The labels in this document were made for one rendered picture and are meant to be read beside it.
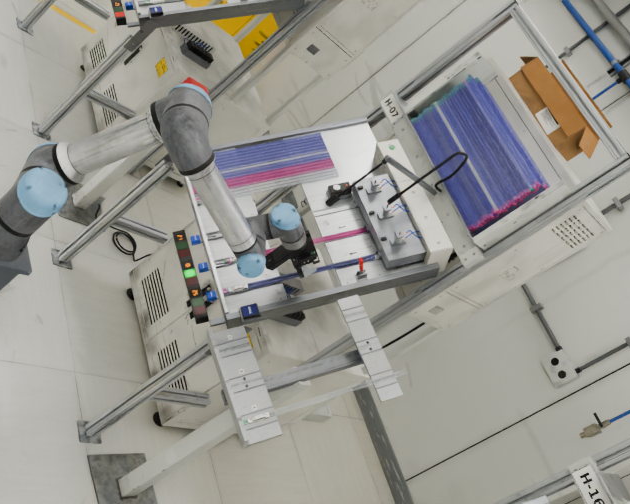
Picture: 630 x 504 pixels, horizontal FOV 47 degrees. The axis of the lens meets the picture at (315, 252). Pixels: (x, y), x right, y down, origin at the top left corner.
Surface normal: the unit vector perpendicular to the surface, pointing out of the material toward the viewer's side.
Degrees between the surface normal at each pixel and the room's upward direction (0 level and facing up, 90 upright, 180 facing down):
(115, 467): 0
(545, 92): 80
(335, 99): 90
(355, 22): 90
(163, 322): 90
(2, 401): 0
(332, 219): 48
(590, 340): 90
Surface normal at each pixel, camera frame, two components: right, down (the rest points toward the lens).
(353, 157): 0.07, -0.56
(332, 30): 0.31, 0.80
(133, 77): -0.58, -0.27
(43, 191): 0.75, -0.46
